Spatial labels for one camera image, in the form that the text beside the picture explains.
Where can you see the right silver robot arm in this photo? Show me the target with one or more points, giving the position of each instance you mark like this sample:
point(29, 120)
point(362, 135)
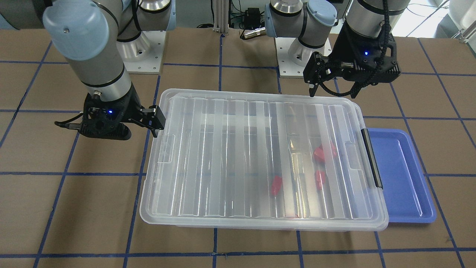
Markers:
point(97, 37)

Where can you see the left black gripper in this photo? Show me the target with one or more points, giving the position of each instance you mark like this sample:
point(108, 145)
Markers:
point(344, 44)

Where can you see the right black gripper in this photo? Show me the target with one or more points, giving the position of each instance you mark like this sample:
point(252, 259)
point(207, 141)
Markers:
point(132, 105)

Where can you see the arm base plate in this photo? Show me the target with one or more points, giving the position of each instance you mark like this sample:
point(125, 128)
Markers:
point(144, 54)
point(292, 56)

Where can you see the clear plastic storage box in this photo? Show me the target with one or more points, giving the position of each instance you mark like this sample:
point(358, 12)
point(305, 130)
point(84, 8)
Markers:
point(260, 227)

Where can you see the blue plastic tray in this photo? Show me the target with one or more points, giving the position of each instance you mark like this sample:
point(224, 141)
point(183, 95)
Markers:
point(405, 189)

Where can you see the red block pair upper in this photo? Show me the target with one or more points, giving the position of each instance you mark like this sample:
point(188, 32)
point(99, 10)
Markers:
point(319, 154)

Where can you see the clear plastic box lid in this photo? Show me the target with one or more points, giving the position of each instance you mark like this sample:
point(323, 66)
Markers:
point(260, 160)

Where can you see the black box latch handle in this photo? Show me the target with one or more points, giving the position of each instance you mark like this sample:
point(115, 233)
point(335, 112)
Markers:
point(372, 159)

